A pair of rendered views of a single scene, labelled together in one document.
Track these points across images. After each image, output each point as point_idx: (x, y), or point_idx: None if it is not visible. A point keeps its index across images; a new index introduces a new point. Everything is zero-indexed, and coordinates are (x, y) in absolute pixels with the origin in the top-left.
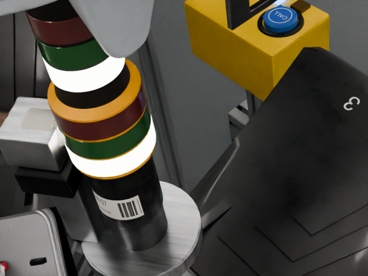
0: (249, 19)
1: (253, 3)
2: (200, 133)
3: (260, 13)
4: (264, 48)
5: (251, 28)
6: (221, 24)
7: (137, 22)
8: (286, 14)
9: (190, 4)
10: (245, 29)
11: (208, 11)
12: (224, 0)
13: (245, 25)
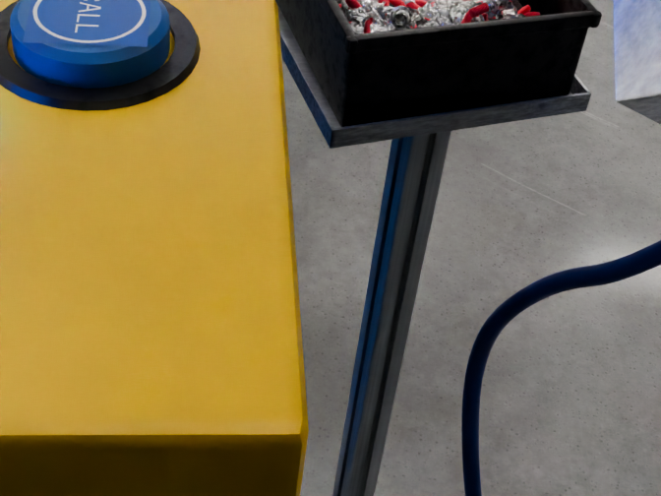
0: (167, 121)
1: (54, 172)
2: None
3: (95, 116)
4: (263, 13)
5: (207, 92)
6: (284, 184)
7: None
8: (69, 1)
9: (287, 382)
10: (233, 100)
11: (258, 275)
12: (129, 277)
13: (212, 115)
